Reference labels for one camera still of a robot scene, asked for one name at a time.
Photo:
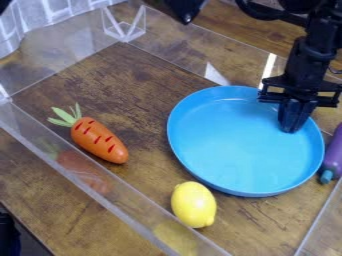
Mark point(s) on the blue round tray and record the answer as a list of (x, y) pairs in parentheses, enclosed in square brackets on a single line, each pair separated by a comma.
[(227, 138)]

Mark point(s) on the clear acrylic enclosure wall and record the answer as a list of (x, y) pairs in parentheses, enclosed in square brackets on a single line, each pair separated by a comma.
[(128, 62)]

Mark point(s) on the orange toy carrot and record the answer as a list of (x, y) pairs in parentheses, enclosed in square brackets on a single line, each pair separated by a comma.
[(92, 135)]

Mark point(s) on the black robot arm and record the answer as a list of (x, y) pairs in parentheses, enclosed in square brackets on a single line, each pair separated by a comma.
[(320, 14)]

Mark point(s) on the white curtain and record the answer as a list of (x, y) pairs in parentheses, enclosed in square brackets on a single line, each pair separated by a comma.
[(26, 15)]

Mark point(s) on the purple toy eggplant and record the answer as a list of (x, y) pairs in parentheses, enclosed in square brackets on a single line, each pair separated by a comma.
[(332, 166)]

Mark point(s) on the yellow toy lemon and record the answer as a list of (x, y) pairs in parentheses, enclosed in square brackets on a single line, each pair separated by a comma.
[(195, 204)]

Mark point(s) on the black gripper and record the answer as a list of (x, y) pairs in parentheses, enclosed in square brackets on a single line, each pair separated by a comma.
[(301, 89)]

